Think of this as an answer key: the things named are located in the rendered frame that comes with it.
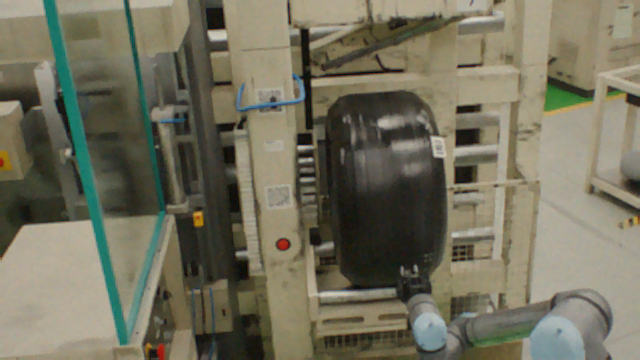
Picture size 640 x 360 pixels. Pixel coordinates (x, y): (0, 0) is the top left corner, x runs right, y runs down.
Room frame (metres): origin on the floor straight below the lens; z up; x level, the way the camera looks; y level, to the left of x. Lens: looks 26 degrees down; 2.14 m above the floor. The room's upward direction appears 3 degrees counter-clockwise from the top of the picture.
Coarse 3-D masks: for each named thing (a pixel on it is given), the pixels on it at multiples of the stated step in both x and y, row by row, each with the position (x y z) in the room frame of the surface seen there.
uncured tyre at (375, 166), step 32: (352, 96) 1.93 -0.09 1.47; (384, 96) 1.91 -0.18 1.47; (416, 96) 1.92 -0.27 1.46; (352, 128) 1.77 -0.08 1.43; (384, 128) 1.77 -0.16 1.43; (416, 128) 1.76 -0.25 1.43; (352, 160) 1.70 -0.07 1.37; (384, 160) 1.69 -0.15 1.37; (416, 160) 1.69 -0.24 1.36; (352, 192) 1.65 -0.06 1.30; (384, 192) 1.65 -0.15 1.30; (416, 192) 1.65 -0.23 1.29; (352, 224) 1.63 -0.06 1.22; (384, 224) 1.62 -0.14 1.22; (416, 224) 1.63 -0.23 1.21; (352, 256) 1.64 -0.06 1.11; (384, 256) 1.63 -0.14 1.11; (416, 256) 1.63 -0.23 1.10
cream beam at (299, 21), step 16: (304, 0) 2.08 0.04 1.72; (320, 0) 2.08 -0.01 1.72; (336, 0) 2.08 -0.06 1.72; (352, 0) 2.08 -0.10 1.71; (368, 0) 2.09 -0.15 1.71; (384, 0) 2.09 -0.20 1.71; (400, 0) 2.09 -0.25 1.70; (416, 0) 2.09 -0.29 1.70; (432, 0) 2.09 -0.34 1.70; (448, 0) 2.10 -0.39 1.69; (304, 16) 2.08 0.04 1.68; (320, 16) 2.08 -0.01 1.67; (336, 16) 2.08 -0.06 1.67; (352, 16) 2.08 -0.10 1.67; (368, 16) 2.09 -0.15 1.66; (384, 16) 2.09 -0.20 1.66; (400, 16) 2.09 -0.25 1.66; (416, 16) 2.09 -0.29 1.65; (432, 16) 2.10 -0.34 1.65; (448, 16) 2.10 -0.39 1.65; (464, 16) 2.10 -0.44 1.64
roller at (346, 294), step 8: (336, 288) 1.77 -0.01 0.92; (344, 288) 1.76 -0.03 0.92; (352, 288) 1.76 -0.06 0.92; (360, 288) 1.76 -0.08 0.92; (368, 288) 1.76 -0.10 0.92; (376, 288) 1.76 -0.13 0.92; (384, 288) 1.76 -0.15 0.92; (392, 288) 1.76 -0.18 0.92; (320, 296) 1.74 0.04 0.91; (328, 296) 1.74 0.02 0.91; (336, 296) 1.74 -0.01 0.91; (344, 296) 1.74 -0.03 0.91; (352, 296) 1.74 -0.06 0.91; (360, 296) 1.74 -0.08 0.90; (368, 296) 1.75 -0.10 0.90; (376, 296) 1.75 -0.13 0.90; (384, 296) 1.75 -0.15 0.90; (392, 296) 1.75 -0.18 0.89
